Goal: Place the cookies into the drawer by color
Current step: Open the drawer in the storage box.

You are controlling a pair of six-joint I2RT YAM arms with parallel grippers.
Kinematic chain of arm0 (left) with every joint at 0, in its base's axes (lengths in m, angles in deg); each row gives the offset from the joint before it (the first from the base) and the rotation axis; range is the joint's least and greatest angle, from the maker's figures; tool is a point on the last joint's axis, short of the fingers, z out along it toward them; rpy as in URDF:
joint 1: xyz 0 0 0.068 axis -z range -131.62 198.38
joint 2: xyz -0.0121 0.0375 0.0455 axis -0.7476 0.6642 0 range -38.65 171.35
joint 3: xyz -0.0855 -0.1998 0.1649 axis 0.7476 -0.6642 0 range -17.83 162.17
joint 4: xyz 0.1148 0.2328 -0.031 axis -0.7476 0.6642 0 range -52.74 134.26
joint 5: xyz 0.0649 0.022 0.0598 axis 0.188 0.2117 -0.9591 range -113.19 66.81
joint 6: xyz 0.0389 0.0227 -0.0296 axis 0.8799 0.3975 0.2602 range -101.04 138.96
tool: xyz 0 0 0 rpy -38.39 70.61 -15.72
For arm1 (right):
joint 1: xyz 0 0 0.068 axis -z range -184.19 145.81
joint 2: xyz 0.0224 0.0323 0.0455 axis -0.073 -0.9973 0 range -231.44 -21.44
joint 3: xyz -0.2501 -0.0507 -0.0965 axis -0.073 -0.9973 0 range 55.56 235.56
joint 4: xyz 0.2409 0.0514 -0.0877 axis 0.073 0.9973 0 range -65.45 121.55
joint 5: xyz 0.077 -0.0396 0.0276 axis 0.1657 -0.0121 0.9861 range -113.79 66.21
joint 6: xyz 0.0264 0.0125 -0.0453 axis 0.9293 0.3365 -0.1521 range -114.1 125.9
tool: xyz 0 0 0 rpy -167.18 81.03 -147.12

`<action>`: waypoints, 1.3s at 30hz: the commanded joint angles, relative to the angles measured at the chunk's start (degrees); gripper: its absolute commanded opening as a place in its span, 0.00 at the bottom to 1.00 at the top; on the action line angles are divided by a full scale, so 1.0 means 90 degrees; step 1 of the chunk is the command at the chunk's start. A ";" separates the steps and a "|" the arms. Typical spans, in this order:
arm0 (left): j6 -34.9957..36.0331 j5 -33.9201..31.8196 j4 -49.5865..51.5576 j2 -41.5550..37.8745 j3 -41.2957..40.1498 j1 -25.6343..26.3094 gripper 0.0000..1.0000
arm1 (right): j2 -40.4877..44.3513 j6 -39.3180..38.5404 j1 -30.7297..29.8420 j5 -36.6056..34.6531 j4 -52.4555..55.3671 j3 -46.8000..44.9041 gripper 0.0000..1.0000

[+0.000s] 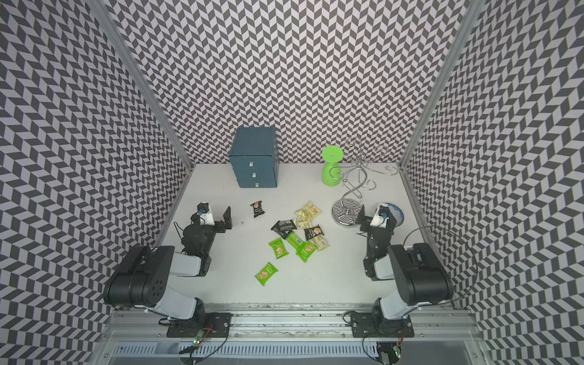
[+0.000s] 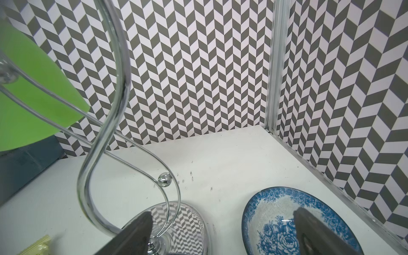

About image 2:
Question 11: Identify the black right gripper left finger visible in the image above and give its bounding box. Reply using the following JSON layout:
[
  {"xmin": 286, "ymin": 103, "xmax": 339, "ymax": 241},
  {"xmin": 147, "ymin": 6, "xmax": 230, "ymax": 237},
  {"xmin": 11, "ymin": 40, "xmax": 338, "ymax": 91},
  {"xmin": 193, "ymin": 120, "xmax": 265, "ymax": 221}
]
[{"xmin": 96, "ymin": 211, "xmax": 153, "ymax": 255}]

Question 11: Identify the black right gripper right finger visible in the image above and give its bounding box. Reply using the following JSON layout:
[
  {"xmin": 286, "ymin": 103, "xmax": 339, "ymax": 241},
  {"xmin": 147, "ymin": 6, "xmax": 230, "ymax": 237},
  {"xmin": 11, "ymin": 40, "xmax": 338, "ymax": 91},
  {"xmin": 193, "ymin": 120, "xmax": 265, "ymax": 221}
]
[{"xmin": 293, "ymin": 207, "xmax": 359, "ymax": 255}]

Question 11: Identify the dark teal drawer box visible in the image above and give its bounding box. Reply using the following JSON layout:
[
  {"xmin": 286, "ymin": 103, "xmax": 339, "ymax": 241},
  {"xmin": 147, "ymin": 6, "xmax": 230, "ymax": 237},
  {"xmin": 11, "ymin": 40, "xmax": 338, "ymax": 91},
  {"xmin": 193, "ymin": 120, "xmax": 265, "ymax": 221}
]
[{"xmin": 1, "ymin": 136, "xmax": 64, "ymax": 205}]

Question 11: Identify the blue floral ceramic bowl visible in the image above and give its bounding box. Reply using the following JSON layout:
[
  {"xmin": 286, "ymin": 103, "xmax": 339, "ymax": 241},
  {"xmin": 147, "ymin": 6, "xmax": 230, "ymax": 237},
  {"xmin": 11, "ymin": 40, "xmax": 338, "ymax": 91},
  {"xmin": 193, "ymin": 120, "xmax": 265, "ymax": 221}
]
[{"xmin": 242, "ymin": 187, "xmax": 363, "ymax": 255}]

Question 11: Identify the pale yellow cookie packet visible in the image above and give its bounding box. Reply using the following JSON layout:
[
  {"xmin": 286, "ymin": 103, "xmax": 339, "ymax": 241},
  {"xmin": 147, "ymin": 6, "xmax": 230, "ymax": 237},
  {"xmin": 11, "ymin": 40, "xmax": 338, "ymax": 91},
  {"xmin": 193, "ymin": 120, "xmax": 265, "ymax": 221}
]
[{"xmin": 19, "ymin": 234, "xmax": 51, "ymax": 255}]

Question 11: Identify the green plastic goblet cup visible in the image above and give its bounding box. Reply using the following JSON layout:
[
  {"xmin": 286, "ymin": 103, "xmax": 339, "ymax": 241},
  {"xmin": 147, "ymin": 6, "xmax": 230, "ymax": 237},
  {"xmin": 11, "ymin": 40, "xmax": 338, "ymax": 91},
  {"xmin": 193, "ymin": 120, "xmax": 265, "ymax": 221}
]
[{"xmin": 1, "ymin": 21, "xmax": 90, "ymax": 151}]

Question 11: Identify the chrome wire hook stand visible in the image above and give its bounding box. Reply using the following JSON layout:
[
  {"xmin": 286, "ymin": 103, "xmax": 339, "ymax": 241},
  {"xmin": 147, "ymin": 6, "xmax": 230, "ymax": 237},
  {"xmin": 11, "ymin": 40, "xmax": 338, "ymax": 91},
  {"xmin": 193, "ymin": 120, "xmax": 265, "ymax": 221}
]
[{"xmin": 1, "ymin": 1, "xmax": 210, "ymax": 255}]

